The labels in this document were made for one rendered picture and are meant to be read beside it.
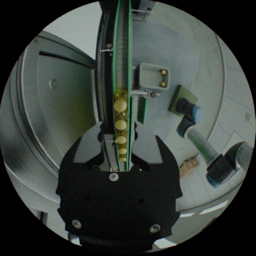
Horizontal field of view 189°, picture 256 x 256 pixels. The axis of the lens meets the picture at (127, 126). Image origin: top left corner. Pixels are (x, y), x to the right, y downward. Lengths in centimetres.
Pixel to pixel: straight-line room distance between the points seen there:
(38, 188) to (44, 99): 15
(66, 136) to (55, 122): 5
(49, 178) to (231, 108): 384
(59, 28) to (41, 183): 28
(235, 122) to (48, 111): 376
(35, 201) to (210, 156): 58
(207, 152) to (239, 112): 325
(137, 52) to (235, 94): 353
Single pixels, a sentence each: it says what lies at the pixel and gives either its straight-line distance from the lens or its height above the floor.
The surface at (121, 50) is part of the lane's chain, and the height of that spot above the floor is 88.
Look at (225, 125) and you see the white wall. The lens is 374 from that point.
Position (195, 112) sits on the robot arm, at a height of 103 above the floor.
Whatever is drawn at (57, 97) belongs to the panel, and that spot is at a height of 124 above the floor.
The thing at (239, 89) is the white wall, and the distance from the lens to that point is 378.
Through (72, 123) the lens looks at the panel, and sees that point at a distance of 22.
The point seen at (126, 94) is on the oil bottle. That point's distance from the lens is 28.
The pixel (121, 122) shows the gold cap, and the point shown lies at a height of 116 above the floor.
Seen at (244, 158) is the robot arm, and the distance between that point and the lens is 33.
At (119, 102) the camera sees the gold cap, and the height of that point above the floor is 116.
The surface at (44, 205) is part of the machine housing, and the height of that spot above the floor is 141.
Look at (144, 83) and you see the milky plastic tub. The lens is 62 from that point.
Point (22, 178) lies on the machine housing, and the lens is 15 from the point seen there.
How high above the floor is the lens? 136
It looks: 59 degrees down
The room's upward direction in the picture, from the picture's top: 174 degrees clockwise
